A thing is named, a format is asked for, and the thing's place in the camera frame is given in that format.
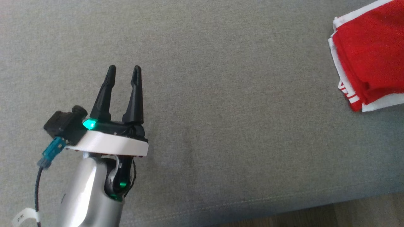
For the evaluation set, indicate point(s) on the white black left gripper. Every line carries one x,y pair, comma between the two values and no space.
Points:
110,143

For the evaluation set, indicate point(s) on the red garment with white stripe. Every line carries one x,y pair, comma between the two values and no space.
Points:
372,53

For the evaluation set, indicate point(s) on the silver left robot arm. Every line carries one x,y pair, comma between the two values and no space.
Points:
85,195

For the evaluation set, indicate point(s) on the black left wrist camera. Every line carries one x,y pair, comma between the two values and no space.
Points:
63,124

